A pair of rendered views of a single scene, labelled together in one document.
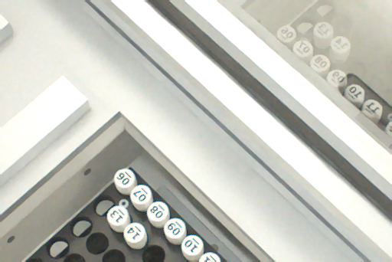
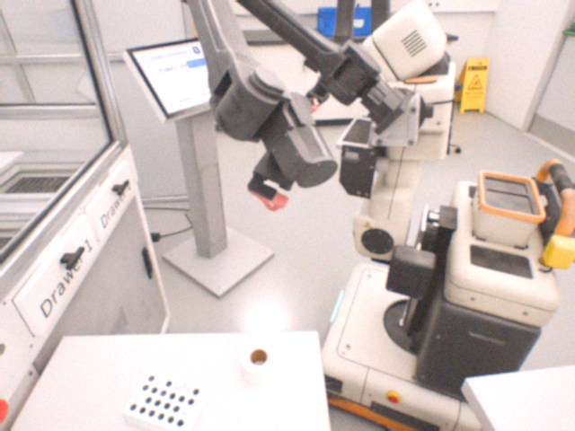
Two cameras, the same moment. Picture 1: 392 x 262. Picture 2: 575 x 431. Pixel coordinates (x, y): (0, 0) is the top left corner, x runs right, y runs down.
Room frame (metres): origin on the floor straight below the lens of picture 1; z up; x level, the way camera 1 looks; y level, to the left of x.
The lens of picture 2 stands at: (0.09, -0.85, 1.46)
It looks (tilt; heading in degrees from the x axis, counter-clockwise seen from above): 33 degrees down; 42
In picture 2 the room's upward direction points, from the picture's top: straight up
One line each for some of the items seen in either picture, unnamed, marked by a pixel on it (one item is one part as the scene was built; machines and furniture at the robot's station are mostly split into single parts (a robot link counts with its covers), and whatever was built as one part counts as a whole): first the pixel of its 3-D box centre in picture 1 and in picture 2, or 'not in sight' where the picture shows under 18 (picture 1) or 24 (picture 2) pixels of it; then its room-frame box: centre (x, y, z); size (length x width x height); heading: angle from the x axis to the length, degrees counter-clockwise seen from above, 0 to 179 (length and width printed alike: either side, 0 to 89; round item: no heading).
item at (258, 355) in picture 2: not in sight; (259, 363); (0.39, -0.52, 0.78); 0.07 x 0.07 x 0.04
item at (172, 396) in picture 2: not in sight; (166, 404); (0.22, -0.45, 0.78); 0.12 x 0.08 x 0.04; 115
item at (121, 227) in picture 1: (122, 227); not in sight; (0.19, 0.08, 0.89); 0.01 x 0.01 x 0.05
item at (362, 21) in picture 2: not in sight; (349, 21); (3.62, 1.37, 1.01); 0.61 x 0.41 x 0.22; 139
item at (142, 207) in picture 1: (145, 207); not in sight; (0.20, 0.06, 0.89); 0.01 x 0.01 x 0.05
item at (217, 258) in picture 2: not in sight; (209, 184); (1.07, 0.53, 0.51); 0.50 x 0.45 x 1.02; 92
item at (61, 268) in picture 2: not in sight; (63, 268); (0.22, -0.05, 0.87); 0.29 x 0.02 x 0.11; 43
